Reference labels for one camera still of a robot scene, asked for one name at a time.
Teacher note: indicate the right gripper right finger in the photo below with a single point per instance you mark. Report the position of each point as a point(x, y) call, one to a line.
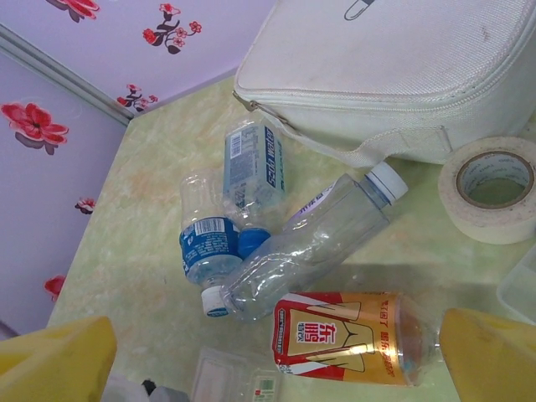
point(494, 360)

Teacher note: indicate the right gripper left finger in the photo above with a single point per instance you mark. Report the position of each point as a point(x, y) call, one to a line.
point(54, 364)

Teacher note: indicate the red gold label bottle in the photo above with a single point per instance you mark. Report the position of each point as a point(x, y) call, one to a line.
point(326, 335)

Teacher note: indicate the clear bottle green label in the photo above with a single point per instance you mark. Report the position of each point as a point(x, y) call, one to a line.
point(234, 377)

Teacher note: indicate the blue label plastic bottle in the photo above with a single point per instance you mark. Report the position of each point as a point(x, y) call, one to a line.
point(207, 243)

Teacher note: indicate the clear bottle white cap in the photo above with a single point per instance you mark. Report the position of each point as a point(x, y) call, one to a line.
point(301, 251)

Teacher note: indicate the soda water bottle blue cap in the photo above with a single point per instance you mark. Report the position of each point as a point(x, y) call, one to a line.
point(251, 167)

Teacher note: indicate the clear plastic container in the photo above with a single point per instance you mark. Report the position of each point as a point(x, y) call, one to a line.
point(521, 289)

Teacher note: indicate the beige masking tape roll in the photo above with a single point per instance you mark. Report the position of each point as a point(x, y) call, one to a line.
point(490, 228)

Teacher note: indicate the white zippered fabric case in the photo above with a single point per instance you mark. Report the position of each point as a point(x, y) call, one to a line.
point(377, 63)

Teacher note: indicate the aluminium corner post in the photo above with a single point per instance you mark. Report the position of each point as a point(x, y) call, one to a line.
point(63, 75)

